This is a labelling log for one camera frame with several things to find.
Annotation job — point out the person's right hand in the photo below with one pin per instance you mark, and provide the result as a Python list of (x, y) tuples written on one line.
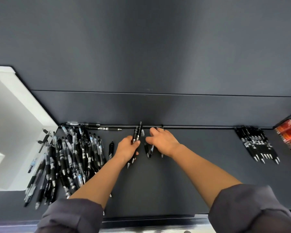
[(165, 141)]

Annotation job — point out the person's left hand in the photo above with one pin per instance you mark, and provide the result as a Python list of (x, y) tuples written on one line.
[(126, 151)]

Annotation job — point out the black rubber-grip pen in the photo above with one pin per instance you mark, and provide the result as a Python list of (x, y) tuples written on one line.
[(135, 134), (139, 130)]

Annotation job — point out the pile of black pens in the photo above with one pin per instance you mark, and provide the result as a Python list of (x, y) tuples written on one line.
[(70, 162)]

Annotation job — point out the aligned bundle of black pens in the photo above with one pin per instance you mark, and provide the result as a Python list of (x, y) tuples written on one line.
[(254, 143)]

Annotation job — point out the white tiered pen holder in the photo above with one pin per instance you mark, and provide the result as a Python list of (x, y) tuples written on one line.
[(17, 133)]

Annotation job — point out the person's left forearm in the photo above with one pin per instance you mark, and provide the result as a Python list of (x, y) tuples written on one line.
[(99, 179)]

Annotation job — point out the person's right forearm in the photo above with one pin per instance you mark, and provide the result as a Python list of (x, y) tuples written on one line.
[(203, 174)]

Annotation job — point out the grey left sleeve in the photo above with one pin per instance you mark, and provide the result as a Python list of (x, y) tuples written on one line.
[(70, 215)]

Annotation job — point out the grey sleeve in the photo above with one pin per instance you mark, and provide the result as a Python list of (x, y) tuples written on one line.
[(70, 215), (252, 211)]

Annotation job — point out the dark grey shelf unit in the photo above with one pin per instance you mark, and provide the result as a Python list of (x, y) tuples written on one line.
[(160, 46)]

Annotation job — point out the grey right sleeve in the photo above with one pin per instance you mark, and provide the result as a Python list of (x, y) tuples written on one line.
[(252, 211)]

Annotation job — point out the black stocked shelf unit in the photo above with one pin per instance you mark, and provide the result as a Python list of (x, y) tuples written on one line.
[(288, 118)]

